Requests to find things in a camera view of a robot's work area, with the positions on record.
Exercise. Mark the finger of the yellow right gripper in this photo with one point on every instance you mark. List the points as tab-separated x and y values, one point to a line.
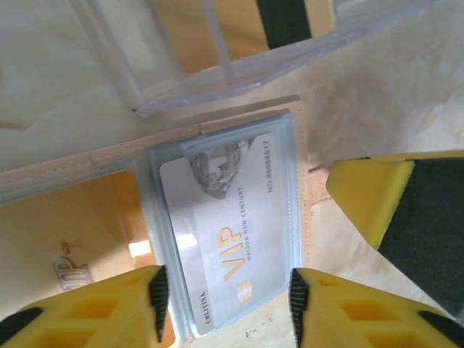
398	210

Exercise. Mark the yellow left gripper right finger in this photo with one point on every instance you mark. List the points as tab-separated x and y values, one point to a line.
362	319

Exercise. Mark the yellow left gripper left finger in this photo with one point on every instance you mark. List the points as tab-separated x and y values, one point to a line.
90	315

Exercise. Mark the gold VIP card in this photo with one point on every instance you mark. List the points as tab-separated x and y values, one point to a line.
72	224

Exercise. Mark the white VIP card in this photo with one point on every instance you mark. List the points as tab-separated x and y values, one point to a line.
224	217

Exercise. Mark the clear acrylic card box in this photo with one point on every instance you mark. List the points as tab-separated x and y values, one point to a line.
203	90

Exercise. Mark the tan wooden lid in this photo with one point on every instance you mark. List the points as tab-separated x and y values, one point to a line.
217	29

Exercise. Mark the black card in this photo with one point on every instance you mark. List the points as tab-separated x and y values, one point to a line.
282	21

